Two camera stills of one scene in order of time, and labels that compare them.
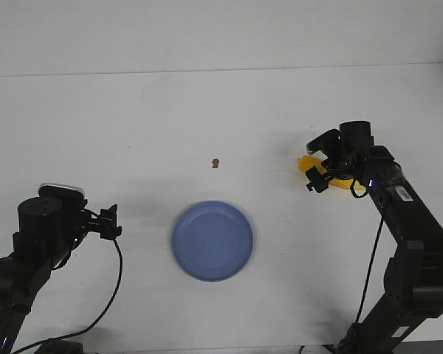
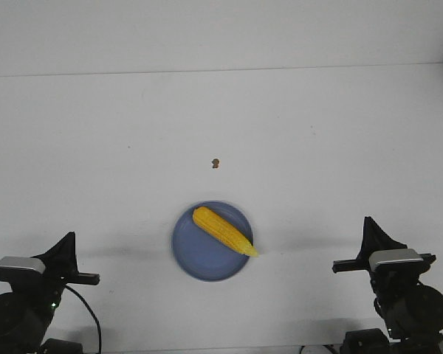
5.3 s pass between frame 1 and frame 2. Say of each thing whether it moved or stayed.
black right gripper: moved
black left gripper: moved
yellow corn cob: moved
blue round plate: stayed
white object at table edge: stayed
